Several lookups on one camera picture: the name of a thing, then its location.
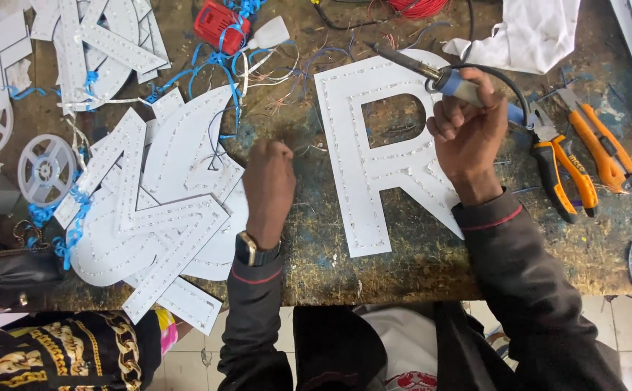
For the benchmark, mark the person's right fingers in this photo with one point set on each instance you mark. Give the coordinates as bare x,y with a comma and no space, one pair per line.
451,117

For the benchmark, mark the person's left hand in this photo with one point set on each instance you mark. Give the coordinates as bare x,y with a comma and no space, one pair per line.
268,184

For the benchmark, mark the white glue bottle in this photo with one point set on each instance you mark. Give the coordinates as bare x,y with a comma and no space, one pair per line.
269,32

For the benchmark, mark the pile of overlapping white letter panels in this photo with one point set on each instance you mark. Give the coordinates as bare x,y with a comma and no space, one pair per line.
153,217

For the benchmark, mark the curled blue ribbon strip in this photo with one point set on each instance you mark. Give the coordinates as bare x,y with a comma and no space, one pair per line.
74,222

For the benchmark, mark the person's left fingers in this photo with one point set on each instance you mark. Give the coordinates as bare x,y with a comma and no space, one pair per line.
272,147

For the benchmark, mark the black gold wristwatch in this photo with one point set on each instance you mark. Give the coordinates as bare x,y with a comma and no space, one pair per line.
251,251

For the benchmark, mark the black handbag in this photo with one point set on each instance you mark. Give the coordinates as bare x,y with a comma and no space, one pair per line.
20,274

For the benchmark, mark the white letter panel with lights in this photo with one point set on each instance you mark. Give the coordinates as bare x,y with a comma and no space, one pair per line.
359,168

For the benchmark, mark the person's right hand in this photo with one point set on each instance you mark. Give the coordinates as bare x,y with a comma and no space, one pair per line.
473,141

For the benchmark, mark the heap of narrow white letter panels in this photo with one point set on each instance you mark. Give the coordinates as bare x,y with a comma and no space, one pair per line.
104,43

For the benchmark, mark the white cloth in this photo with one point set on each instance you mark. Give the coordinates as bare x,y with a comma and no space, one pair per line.
522,32

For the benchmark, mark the red plastic tool box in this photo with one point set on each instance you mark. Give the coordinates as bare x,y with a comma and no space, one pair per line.
219,24

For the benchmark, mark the tangle of blue plastic ribbon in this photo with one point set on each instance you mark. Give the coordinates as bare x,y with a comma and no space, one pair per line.
223,59

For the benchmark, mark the person's torso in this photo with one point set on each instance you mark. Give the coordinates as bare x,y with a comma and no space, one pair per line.
370,350

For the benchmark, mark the orange black combination pliers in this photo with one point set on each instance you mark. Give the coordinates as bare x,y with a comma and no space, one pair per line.
557,163

